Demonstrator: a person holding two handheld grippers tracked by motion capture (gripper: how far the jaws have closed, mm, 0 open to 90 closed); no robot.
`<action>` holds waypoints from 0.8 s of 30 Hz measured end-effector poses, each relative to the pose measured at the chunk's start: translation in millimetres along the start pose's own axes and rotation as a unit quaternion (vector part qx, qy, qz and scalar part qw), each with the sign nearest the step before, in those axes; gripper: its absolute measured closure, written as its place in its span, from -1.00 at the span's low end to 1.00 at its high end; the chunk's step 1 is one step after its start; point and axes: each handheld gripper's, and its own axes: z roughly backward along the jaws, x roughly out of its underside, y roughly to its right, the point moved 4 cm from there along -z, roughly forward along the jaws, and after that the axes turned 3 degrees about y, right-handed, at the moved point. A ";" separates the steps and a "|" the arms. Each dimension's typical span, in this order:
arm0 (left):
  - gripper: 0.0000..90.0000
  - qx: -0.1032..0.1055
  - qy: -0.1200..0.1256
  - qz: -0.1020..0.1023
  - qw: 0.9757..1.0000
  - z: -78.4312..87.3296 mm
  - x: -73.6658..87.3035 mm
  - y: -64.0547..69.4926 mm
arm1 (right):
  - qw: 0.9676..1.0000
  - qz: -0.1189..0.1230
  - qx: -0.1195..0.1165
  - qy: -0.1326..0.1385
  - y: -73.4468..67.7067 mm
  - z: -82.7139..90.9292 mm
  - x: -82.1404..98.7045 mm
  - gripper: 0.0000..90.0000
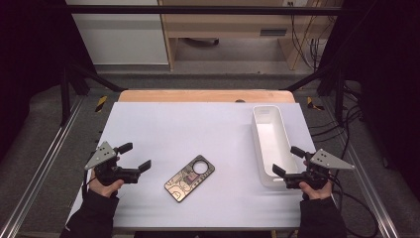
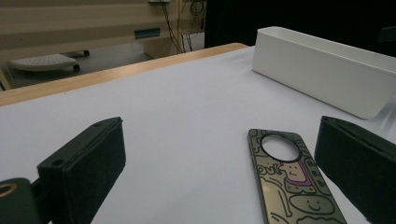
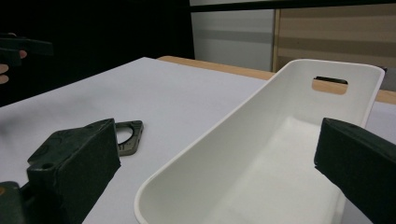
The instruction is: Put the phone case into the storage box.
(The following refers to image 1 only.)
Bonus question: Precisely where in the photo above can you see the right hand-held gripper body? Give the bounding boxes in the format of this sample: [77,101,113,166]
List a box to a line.
[282,148,357,191]

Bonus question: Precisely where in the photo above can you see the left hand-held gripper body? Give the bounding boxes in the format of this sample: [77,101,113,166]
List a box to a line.
[84,141,142,186]

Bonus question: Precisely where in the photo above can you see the white plastic bin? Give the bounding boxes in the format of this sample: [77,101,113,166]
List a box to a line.
[251,104,310,189]

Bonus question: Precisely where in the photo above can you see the patterned phone case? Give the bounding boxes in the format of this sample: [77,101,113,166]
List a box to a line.
[163,154,216,203]

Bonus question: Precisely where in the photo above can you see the person's right hand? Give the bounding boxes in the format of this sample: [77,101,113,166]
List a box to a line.
[298,160,334,201]

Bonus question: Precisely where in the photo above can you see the person's left hand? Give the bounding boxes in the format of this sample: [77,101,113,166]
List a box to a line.
[88,157,125,198]

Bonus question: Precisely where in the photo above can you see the yellow-black tape strip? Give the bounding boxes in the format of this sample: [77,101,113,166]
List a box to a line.
[94,95,109,113]
[306,96,325,112]

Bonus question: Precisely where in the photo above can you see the white board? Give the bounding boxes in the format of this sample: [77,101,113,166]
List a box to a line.
[64,101,335,231]

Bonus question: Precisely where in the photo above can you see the wooden table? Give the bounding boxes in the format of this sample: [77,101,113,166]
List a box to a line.
[118,88,296,103]

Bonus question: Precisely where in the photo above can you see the white cabinet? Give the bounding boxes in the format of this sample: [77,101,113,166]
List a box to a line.
[65,0,169,65]

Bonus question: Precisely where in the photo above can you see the black curtain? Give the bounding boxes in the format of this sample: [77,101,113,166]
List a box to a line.
[0,0,97,161]
[325,0,420,199]

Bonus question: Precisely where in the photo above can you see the light wooden desk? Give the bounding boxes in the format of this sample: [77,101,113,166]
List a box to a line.
[157,0,335,71]

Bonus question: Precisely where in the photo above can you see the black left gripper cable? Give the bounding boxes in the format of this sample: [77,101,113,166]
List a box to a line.
[81,177,98,196]

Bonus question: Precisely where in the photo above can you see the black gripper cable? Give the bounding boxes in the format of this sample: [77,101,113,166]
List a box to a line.
[81,177,98,196]
[326,175,380,238]

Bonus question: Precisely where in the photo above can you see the aluminium rail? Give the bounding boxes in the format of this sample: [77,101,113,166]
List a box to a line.
[0,95,85,238]
[322,98,401,238]

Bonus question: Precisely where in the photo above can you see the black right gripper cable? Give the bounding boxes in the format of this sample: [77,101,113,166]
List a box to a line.
[326,175,380,238]

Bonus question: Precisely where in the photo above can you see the black floor cables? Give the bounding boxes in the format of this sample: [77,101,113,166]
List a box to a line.
[309,82,365,140]

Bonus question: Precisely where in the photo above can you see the black diagonal frame strut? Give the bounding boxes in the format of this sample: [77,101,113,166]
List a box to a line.
[59,62,128,127]
[280,62,347,124]

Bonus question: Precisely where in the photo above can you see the bundle of hanging cables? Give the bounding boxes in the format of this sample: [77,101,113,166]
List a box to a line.
[289,2,329,70]

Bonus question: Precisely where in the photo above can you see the grey drawer handle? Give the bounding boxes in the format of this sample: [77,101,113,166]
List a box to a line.
[260,28,288,38]

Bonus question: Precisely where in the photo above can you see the black horizontal frame bar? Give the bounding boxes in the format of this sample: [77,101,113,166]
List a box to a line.
[65,4,345,16]

